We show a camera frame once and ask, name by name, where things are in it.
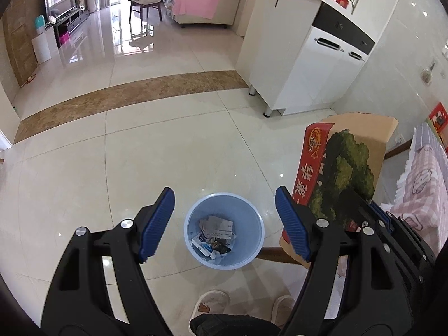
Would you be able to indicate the white slipper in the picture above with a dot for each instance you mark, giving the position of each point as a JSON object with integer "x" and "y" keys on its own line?
{"x": 209, "y": 305}

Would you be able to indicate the white cylindrical stool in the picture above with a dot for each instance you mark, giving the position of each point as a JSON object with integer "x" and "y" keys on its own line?
{"x": 41, "y": 49}

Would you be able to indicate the pink blue checkered tablecloth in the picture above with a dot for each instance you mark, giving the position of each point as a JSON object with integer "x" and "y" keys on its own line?
{"x": 421, "y": 194}

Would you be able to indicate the pink blanket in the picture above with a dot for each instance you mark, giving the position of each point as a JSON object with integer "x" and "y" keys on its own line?
{"x": 198, "y": 8}

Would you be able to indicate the white black sideboard cabinet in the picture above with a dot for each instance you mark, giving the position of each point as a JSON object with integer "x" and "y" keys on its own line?
{"x": 301, "y": 55}

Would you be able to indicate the blue plastic trash bin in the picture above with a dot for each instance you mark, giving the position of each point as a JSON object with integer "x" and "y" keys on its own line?
{"x": 224, "y": 231}

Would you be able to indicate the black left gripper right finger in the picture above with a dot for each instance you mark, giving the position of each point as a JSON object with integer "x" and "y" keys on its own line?
{"x": 374, "y": 300}

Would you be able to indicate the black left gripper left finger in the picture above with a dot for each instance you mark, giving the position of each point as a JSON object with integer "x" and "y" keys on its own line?
{"x": 78, "y": 302}

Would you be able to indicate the cardboard vegetable box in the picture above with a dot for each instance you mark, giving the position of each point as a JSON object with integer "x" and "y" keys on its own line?
{"x": 339, "y": 153}

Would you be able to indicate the beige sofa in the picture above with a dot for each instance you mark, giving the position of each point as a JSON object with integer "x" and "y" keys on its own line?
{"x": 225, "y": 14}

